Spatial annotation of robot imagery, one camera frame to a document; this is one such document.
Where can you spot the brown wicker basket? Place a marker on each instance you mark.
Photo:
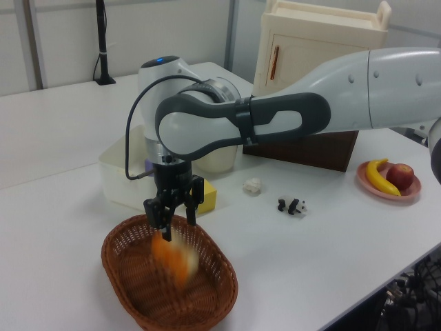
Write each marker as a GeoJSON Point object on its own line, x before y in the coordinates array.
{"type": "Point", "coordinates": [148, 296]}

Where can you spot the pink plate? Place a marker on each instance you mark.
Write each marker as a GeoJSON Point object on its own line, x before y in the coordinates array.
{"type": "Point", "coordinates": [413, 191]}

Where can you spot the orange glazed bread loaf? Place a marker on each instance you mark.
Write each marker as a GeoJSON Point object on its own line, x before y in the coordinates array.
{"type": "Point", "coordinates": [175, 260]}

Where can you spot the small white lidded trash can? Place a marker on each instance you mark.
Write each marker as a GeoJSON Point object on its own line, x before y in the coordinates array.
{"type": "Point", "coordinates": [217, 160]}

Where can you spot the small panda figurine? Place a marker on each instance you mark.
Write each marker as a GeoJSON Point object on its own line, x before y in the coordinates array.
{"type": "Point", "coordinates": [293, 205]}

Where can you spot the dark brown wooden base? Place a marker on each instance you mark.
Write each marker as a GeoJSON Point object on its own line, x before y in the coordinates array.
{"type": "Point", "coordinates": [310, 148]}

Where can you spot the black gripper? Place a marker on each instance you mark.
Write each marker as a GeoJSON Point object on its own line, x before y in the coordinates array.
{"type": "Point", "coordinates": [172, 179]}

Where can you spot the crumpled white paper ball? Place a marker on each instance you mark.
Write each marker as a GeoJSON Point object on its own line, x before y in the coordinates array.
{"type": "Point", "coordinates": [252, 186]}

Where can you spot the red apple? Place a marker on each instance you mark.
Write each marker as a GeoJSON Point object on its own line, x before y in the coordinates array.
{"type": "Point", "coordinates": [400, 176]}

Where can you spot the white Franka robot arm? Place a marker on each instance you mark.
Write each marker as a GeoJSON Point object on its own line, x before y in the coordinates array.
{"type": "Point", "coordinates": [344, 89]}

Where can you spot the yellow cube block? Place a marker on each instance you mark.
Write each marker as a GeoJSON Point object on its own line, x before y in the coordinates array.
{"type": "Point", "coordinates": [208, 198]}

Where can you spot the purple cube block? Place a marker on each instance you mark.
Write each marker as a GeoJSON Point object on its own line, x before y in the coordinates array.
{"type": "Point", "coordinates": [149, 165]}

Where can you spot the white plastic bin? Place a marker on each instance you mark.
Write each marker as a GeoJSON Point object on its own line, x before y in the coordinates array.
{"type": "Point", "coordinates": [117, 172]}

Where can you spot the black camera stand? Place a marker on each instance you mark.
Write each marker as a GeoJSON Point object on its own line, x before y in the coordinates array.
{"type": "Point", "coordinates": [102, 51]}

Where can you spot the yellow banana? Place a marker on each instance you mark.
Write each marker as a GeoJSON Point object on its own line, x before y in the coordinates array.
{"type": "Point", "coordinates": [377, 177]}

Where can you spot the cream plastic cabinet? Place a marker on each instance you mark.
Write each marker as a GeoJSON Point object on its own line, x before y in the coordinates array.
{"type": "Point", "coordinates": [310, 48]}

